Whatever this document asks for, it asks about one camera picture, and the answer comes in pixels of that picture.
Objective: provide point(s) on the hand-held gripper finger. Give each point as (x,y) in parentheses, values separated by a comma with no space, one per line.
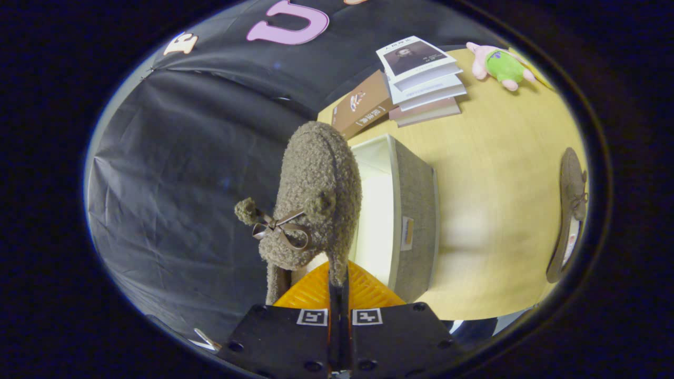
(334,337)
(345,337)

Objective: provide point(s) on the grey fabric storage box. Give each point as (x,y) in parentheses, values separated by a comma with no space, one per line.
(416,210)

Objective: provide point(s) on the brown fuzzy shoe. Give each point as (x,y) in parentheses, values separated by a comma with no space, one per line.
(316,173)
(571,179)

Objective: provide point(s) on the brown cardboard box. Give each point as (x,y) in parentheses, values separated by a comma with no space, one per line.
(363,105)

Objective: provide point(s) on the thin silver flat device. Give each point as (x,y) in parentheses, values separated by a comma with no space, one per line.
(208,341)

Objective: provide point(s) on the mauve book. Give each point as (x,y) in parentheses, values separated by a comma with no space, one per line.
(426,113)

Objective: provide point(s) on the white book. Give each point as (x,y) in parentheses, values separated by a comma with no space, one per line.
(432,83)
(434,95)

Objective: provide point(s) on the portrait cover book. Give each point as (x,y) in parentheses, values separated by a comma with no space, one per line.
(413,58)

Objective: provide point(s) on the green and pink plush toy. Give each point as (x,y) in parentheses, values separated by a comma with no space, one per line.
(503,66)

